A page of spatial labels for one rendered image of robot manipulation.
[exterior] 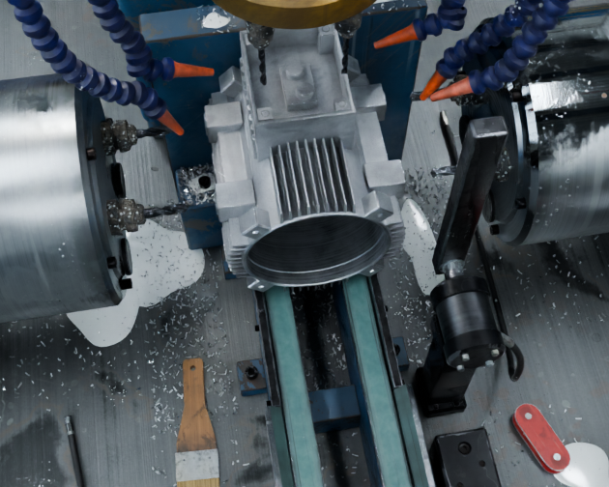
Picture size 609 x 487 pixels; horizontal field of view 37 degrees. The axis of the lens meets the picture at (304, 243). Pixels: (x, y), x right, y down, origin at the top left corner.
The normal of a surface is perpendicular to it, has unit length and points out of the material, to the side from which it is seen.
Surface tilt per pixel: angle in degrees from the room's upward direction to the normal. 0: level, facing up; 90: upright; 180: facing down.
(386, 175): 0
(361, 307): 0
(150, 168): 0
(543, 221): 84
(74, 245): 58
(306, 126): 90
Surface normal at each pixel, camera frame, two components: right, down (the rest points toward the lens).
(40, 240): 0.13, 0.37
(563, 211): 0.16, 0.74
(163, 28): 0.00, -0.47
